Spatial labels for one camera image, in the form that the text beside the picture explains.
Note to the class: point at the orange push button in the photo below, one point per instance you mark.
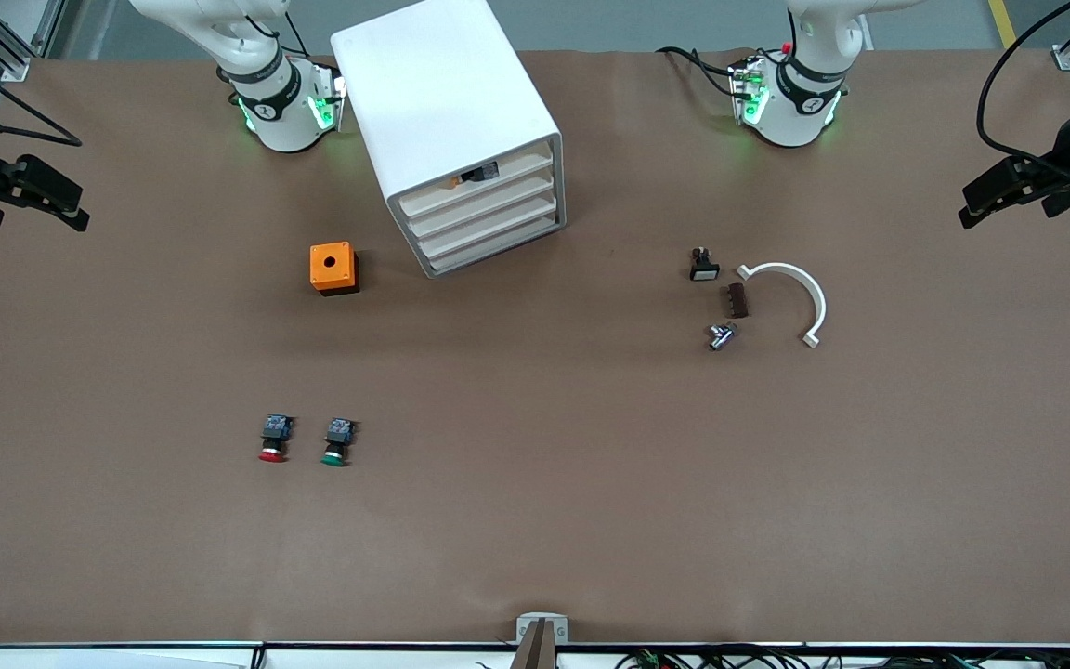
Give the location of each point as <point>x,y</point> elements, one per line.
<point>477,174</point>

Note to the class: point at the black white-faced switch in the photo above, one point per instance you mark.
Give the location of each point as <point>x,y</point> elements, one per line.
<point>704,268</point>

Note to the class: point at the orange button box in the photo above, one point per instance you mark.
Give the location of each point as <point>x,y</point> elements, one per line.
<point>331,263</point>

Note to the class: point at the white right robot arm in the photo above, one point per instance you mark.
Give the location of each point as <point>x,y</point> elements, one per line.
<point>284,121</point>

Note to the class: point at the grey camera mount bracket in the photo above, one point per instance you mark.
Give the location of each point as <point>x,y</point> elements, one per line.
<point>541,632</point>

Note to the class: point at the white table edge rail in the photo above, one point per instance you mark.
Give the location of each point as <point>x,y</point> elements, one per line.
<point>126,656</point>

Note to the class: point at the white curved bracket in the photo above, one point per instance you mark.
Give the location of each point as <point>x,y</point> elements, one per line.
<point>814,293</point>

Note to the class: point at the green push button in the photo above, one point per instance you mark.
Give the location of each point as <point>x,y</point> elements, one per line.
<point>338,441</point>

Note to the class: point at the red push button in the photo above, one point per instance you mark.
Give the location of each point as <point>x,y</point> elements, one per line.
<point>274,440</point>

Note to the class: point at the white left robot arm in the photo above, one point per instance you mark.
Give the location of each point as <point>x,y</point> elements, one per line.
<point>795,121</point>

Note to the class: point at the brown terminal block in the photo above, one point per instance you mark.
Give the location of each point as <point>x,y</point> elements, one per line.
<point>738,301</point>

